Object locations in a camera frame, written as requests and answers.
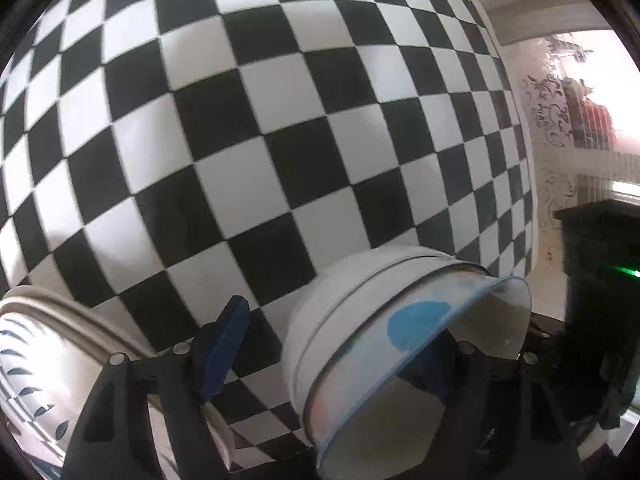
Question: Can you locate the black and white checkered tablecloth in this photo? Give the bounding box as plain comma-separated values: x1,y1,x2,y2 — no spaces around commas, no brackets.
0,0,540,461

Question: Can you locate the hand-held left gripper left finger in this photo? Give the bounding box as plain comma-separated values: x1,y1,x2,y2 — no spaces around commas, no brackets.
62,296,251,480

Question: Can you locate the white plate with blue petals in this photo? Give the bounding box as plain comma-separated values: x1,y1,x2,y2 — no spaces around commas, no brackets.
0,285,236,480

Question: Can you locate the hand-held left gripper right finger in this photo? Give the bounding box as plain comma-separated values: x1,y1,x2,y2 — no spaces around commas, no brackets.
400,335,586,480

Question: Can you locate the white bowl with blue rim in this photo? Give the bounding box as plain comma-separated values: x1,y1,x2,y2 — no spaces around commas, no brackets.
281,245,532,480

